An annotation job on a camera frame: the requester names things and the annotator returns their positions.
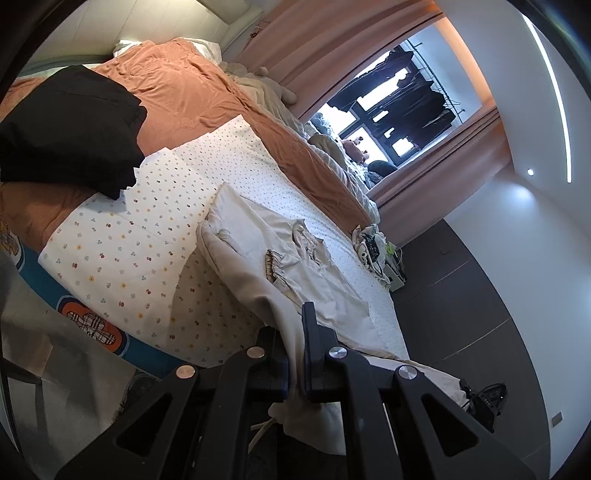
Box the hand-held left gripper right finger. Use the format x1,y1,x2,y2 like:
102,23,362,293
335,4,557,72
302,302,525,480

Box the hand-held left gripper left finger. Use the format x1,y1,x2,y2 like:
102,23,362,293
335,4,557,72
55,325,296,480

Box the beige zip jacket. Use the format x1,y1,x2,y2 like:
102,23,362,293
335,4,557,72
196,182,472,455

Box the row of dark hanging clothes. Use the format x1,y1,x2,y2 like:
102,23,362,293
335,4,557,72
337,44,463,154

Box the cream nightstand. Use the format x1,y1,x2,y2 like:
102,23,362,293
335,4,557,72
383,244,410,293

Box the white cloth bundle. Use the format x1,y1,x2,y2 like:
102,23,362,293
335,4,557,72
351,224,394,278

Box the bed with spotted sheet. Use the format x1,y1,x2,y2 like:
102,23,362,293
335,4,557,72
37,115,411,370

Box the crumpled pale duvet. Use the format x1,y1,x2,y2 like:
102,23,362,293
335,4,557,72
277,102,385,223

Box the brown plush toy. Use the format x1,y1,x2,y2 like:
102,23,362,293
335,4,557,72
342,137,368,162

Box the pink curtain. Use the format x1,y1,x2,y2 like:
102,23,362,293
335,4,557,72
238,0,445,121
369,104,516,248

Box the beige plush toy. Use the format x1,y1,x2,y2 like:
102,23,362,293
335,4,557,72
219,60,298,105

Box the orange blanket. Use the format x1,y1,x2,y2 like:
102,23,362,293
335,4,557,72
0,39,376,241

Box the black cloth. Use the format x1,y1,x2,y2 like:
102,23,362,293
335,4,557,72
0,65,148,200

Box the ceiling light strip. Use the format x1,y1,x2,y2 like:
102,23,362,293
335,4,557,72
519,11,574,184

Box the white pillow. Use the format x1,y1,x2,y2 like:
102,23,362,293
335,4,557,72
113,39,222,62

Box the cream padded headboard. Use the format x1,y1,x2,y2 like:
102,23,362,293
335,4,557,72
18,0,278,79

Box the black tangled cables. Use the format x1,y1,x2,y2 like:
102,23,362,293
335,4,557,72
362,233,385,260

